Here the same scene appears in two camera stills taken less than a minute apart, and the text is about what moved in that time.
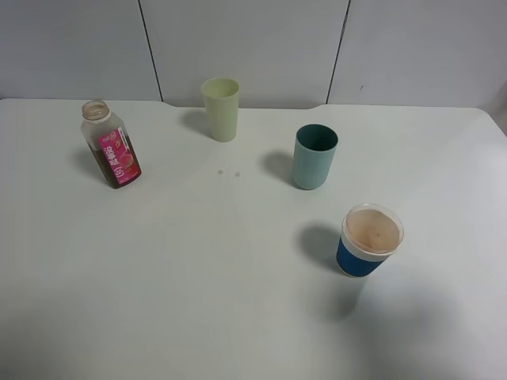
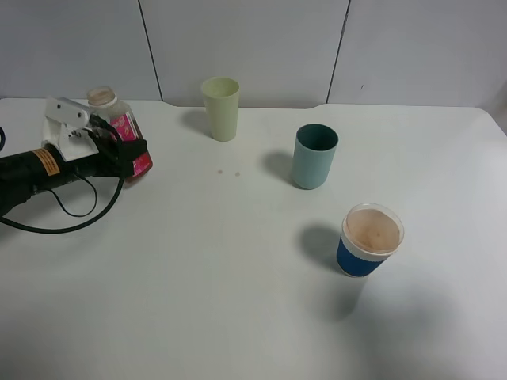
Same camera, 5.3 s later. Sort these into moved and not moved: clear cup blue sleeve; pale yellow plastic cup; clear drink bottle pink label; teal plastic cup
Moved: clear drink bottle pink label
Not moved: pale yellow plastic cup; teal plastic cup; clear cup blue sleeve
